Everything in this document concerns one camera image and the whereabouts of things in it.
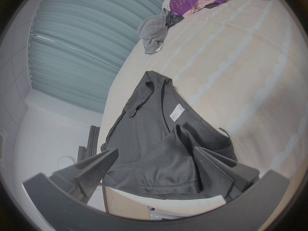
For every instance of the black shiny garment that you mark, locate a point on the black shiny garment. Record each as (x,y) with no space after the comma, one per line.
(174,20)

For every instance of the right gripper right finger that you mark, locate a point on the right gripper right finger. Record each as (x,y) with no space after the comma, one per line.
(221,174)

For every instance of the small dark garment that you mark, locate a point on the small dark garment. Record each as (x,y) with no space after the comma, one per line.
(212,5)

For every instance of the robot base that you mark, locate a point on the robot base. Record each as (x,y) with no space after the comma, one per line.
(163,214)

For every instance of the black T-shirt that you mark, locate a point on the black T-shirt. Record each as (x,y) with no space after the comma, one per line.
(149,148)

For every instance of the round white mirror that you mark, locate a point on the round white mirror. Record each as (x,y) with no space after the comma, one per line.
(66,161)

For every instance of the bed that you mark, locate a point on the bed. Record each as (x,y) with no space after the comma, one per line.
(228,68)

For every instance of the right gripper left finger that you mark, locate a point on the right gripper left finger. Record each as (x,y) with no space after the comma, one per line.
(93,174)

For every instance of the blue-green curtain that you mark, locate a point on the blue-green curtain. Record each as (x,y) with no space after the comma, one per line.
(72,80)
(96,20)

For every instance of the black chest of drawers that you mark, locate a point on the black chest of drawers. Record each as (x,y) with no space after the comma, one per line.
(93,138)

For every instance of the ceiling air vent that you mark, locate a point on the ceiling air vent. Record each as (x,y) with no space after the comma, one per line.
(3,148)

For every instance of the purple satin garment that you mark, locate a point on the purple satin garment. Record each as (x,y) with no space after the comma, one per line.
(185,0)

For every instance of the grey garment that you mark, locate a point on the grey garment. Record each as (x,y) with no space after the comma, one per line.
(152,30)

